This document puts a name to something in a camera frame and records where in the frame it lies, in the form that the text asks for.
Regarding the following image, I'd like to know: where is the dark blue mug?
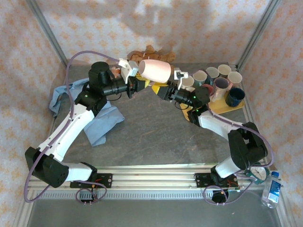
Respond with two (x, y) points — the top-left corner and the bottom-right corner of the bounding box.
(224, 87), (246, 107)

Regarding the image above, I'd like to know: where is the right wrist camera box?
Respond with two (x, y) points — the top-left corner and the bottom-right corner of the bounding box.
(174, 68), (190, 90)

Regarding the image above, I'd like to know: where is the yellow tray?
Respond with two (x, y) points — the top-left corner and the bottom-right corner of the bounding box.
(179, 96), (245, 122)

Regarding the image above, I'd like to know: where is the white mug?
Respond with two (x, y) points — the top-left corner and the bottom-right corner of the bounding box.
(181, 75), (195, 88)

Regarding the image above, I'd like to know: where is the light blue mug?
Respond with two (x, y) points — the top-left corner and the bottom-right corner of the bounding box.
(192, 70), (208, 87)

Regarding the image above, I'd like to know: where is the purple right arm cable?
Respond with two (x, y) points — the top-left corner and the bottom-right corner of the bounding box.
(188, 68), (276, 207)

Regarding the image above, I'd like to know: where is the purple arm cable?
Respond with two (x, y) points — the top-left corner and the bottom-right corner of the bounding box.
(188, 68), (276, 207)
(24, 51), (121, 207)

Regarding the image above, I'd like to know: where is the aluminium frame post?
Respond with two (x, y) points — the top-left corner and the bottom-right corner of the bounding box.
(25, 0), (71, 70)
(236, 0), (283, 71)

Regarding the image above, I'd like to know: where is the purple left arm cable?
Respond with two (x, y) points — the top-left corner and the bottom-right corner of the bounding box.
(24, 51), (121, 207)

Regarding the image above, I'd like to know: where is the grey slotted cable duct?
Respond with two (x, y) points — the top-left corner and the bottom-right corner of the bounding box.
(35, 192), (263, 200)

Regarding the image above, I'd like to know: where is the black cable connector block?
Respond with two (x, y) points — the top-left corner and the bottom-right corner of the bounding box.
(212, 190), (229, 204)
(79, 189), (98, 204)

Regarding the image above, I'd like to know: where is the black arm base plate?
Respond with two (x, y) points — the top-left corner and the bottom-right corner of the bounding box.
(194, 172), (240, 190)
(70, 173), (113, 189)

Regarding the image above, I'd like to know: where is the teal mug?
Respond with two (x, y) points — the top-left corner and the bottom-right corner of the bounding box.
(205, 66), (220, 82)

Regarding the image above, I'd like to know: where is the plain pink mug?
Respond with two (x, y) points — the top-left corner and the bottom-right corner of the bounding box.
(227, 71), (242, 86)

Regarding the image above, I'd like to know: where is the pale pink handleless cup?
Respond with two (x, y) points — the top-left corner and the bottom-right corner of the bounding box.
(138, 59), (171, 84)

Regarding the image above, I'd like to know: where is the light blue cloth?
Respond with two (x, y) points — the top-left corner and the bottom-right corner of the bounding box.
(49, 79), (125, 147)

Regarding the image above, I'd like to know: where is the clear water bottle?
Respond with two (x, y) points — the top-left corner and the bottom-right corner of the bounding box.
(260, 171), (284, 209)

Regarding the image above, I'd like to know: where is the grey mug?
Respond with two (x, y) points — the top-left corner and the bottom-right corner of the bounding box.
(217, 64), (232, 78)

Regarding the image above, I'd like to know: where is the teal dial clock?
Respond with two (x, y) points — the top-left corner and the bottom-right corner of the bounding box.
(243, 166), (270, 185)

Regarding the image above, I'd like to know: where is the aluminium mounting rail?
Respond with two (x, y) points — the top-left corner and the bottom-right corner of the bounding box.
(25, 165), (282, 192)

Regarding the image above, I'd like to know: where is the large pale pink mug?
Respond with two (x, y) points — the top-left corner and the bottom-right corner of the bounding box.
(214, 78), (231, 101)

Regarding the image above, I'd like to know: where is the brown teddy bear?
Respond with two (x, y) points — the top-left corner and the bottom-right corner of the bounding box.
(127, 44), (177, 66)

